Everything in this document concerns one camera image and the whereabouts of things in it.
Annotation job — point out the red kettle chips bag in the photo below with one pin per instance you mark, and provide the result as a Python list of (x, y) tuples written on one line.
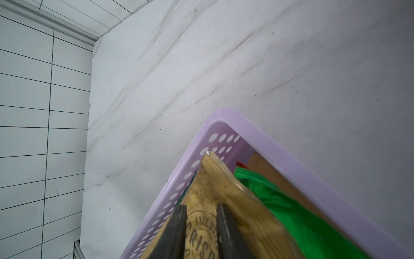
[(214, 184)]

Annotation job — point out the green white chips bag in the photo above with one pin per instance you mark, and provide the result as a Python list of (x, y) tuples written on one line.
[(314, 236)]

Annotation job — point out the green kettle chips bag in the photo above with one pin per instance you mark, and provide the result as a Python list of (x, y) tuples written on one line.
[(258, 164)]

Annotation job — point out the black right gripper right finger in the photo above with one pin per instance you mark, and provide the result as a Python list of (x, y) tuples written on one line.
[(231, 244)]

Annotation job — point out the purple plastic basket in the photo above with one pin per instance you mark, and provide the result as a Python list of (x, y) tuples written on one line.
[(236, 138)]

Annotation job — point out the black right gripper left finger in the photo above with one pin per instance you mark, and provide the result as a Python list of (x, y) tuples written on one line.
[(171, 244)]

